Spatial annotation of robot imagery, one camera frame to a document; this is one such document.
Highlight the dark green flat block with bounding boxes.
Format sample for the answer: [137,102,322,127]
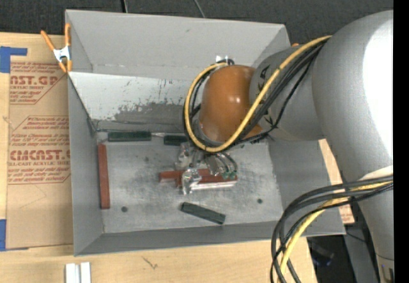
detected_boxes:
[163,134,190,147]
[180,201,227,226]
[107,130,153,143]

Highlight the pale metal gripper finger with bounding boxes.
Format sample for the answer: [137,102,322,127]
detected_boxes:
[174,143,194,171]
[180,167,203,196]

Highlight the red-brown flat block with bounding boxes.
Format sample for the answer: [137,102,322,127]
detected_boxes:
[96,142,111,210]
[158,169,239,192]

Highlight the grey metal bin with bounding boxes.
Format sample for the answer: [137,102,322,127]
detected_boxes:
[65,9,348,257]

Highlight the brown cardboard board red print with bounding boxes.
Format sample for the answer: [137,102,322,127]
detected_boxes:
[0,31,75,251]

